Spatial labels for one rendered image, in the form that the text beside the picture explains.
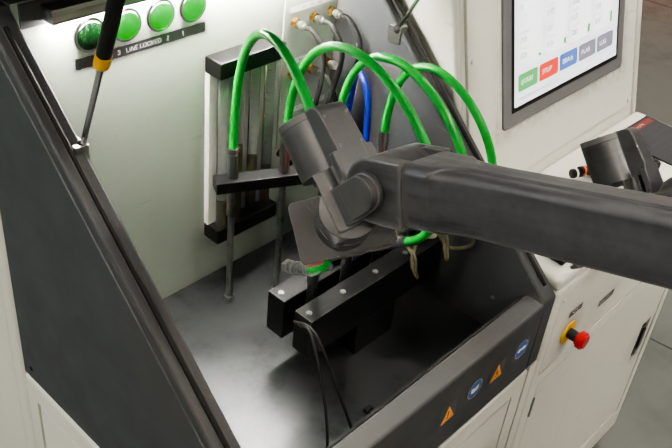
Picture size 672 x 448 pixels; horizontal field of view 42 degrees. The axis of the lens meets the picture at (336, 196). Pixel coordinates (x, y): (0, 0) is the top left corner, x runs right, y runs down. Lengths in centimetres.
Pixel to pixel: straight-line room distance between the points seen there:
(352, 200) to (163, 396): 51
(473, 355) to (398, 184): 73
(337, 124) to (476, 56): 79
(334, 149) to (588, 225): 26
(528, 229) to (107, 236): 61
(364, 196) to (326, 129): 9
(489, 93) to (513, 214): 97
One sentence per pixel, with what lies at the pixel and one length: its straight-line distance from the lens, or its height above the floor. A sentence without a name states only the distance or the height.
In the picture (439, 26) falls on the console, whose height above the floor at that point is 133.
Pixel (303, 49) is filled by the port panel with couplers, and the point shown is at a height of 124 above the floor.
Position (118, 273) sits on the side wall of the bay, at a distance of 111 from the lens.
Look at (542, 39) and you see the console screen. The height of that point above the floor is 125.
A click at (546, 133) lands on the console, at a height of 105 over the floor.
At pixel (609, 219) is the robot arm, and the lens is 62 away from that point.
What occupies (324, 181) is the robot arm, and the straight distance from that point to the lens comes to 79.
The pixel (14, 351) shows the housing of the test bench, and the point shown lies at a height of 82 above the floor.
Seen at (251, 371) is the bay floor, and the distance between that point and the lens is 150.
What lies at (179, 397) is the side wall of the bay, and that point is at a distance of 113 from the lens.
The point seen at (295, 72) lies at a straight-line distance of 111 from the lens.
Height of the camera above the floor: 191
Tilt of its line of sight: 34 degrees down
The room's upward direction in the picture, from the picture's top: 6 degrees clockwise
